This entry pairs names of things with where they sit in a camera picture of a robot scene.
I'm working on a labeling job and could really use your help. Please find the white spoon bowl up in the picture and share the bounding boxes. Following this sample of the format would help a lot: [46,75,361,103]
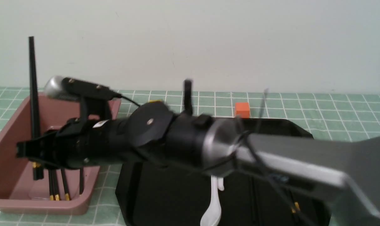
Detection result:
[216,177,225,191]

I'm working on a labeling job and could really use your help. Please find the pink plastic bin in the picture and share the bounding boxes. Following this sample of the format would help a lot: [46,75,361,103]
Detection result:
[0,92,121,216]

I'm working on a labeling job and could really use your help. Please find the orange cube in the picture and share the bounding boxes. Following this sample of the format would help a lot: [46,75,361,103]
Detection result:
[234,102,251,118]

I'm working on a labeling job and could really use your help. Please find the plain black chopstick in bin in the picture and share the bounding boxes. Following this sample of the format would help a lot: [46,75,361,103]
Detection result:
[79,168,85,196]

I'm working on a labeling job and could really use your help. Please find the plain black chopstick on tray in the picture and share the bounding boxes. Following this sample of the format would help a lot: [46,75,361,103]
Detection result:
[250,177,262,226]

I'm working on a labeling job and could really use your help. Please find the black gold chopstick in bin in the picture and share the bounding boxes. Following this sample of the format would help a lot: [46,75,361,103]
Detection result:
[61,169,71,201]
[48,170,55,201]
[52,170,60,201]

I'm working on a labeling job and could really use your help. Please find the black gold chopstick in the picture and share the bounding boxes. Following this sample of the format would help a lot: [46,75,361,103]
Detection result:
[28,36,44,181]
[52,170,60,201]
[284,189,298,225]
[286,189,302,226]
[61,169,71,201]
[48,170,55,201]

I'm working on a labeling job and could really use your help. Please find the white spoon bottom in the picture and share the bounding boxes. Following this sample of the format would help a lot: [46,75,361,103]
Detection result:
[200,176,221,226]

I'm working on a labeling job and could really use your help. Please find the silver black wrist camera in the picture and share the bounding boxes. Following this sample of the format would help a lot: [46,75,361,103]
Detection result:
[43,75,122,102]

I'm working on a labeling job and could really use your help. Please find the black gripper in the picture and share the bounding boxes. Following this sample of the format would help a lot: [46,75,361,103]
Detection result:
[15,118,128,170]

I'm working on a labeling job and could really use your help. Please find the black plastic tray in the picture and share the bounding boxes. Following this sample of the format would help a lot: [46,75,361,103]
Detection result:
[115,117,332,226]

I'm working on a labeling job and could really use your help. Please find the yellow cube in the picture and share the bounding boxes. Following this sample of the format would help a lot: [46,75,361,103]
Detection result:
[149,99,164,103]

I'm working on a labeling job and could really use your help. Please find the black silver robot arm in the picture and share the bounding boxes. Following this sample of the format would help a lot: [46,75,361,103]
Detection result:
[16,78,380,226]

